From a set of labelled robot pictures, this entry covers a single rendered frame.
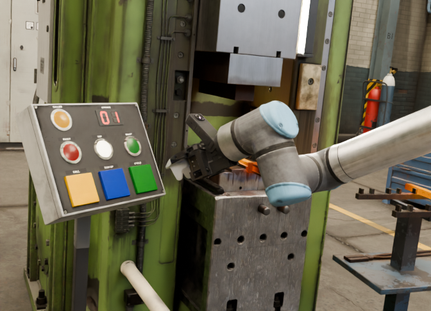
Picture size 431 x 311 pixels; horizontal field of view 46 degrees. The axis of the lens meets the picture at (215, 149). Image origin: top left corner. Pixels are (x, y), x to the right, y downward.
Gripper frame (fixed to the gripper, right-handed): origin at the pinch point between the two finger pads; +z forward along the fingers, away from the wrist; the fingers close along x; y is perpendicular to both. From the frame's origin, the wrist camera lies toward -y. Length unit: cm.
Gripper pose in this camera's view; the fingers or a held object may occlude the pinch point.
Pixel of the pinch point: (169, 163)
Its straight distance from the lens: 131.2
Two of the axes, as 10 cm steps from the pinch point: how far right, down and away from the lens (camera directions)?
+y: 3.2, 9.4, -1.5
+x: 6.2, -0.8, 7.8
